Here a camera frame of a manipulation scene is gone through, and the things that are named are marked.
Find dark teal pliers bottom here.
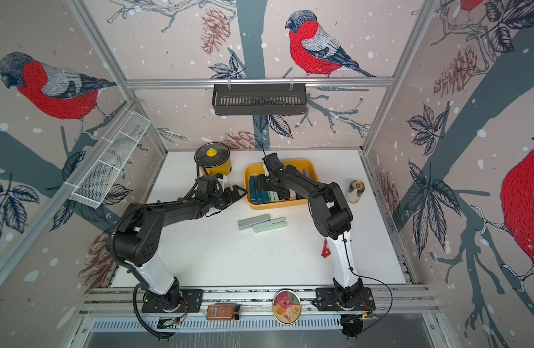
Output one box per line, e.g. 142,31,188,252
255,189,264,204

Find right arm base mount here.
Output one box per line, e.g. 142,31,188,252
311,278,376,312

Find red plastic tool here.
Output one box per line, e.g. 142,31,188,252
322,239,331,258

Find grey pruning pliers centre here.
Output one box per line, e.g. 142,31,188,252
238,214,271,231

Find yellow pot with dark lid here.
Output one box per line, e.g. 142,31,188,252
194,142,232,175

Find small brown box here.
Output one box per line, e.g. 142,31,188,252
206,303,240,320

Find white mesh wall basket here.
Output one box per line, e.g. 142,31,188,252
69,109,151,208

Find mint green pliers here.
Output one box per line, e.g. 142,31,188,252
252,217,287,233
268,191,279,202

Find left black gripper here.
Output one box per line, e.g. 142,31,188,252
208,185,248,210

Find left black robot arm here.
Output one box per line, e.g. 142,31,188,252
107,174,248,310

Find black hanging wire basket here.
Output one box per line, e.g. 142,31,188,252
212,84,307,116

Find yellow plastic storage box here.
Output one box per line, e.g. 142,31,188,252
244,158,319,210

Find round pink tin lid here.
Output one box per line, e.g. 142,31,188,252
272,289,302,325

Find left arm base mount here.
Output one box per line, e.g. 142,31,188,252
142,280,204,314

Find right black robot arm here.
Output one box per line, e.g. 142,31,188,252
259,153,363,307

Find black pliers pair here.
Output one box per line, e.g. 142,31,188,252
282,189,290,201

